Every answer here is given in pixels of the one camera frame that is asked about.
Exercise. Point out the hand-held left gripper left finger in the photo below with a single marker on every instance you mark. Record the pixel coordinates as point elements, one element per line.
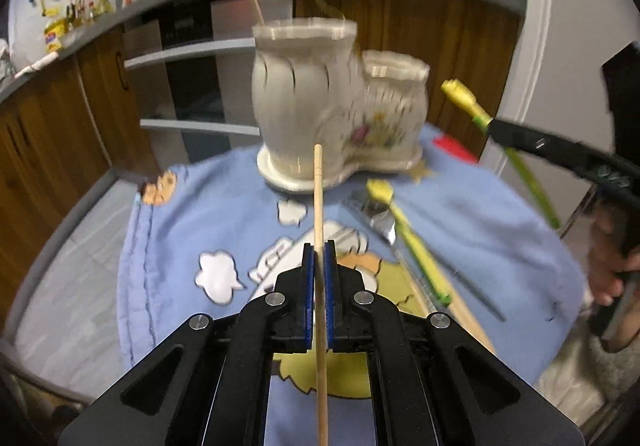
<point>309,276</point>

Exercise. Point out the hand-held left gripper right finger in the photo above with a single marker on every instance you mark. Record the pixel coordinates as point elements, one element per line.
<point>330,286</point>

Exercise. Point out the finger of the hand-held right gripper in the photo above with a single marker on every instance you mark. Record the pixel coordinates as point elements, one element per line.
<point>540,143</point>

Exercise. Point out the yellow green plastic utensil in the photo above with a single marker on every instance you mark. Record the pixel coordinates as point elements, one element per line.
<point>417,256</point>
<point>465,98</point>

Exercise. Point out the cream ceramic utensil holder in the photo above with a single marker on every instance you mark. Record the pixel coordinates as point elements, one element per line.
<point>300,100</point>

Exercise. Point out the person's right hand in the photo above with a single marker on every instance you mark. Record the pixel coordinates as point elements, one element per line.
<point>607,266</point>

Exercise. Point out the silver metal fork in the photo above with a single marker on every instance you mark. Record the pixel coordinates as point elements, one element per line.
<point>372,218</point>

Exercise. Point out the blue cartoon printed blanket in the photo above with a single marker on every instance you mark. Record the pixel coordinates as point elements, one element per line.
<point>225,206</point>

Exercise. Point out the brown wooden cabinet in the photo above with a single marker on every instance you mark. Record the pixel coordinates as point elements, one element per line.
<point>425,25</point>
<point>45,165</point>

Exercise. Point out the black built-in oven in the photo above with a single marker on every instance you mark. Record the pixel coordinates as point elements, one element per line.
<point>192,75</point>

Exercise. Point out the white fluffy rug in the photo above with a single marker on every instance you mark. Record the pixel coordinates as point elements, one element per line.
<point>575,376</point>

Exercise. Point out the white rolled cloth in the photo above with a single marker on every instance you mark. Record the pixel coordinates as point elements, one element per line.
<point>37,63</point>

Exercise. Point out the yellow labelled packet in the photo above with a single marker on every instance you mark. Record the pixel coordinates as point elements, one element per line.
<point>56,35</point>

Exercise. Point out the white door frame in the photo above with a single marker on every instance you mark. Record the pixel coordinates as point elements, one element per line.
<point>535,25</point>

